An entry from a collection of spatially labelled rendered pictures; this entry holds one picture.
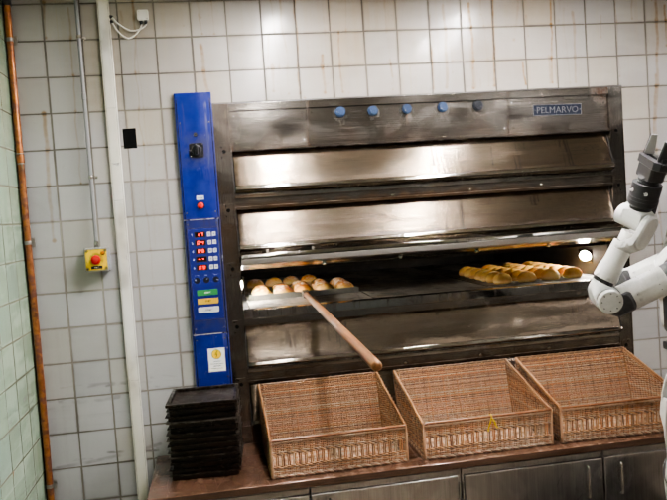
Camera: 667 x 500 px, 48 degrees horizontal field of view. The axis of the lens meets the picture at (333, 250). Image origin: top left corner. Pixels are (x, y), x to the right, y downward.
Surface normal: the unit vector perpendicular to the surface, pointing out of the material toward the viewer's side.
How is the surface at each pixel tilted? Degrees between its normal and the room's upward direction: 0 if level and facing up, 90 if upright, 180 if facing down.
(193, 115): 90
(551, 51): 90
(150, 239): 90
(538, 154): 70
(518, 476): 91
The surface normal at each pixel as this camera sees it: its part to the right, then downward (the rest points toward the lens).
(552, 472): 0.16, 0.05
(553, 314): 0.12, -0.30
